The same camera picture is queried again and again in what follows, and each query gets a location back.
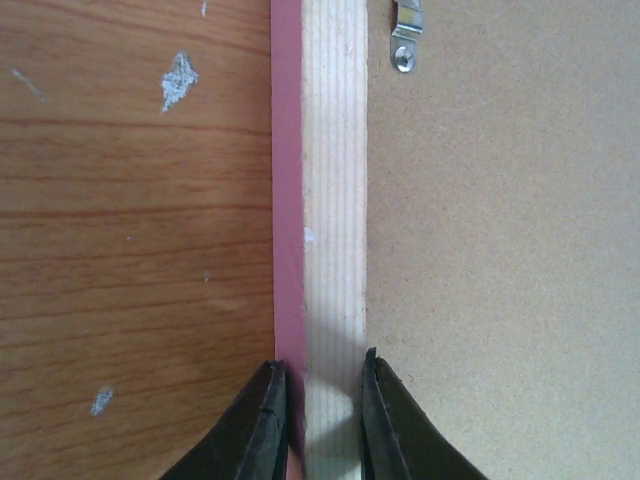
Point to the pink picture frame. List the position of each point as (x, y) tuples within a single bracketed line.
[(476, 221)]

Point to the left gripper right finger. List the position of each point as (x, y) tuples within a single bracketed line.
[(398, 440)]

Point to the metal frame turn clip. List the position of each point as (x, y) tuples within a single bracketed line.
[(408, 26)]

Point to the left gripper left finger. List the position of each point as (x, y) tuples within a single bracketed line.
[(249, 441)]

